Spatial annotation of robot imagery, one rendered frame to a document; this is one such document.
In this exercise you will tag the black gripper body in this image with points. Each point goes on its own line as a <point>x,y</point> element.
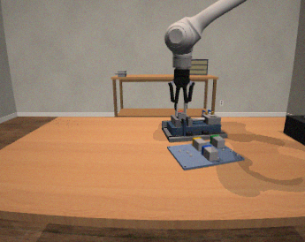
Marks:
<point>181,75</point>

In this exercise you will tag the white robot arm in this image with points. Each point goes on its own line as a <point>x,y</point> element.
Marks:
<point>185,33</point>

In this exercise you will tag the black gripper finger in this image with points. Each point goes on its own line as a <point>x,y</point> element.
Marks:
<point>187,99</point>
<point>176,96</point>

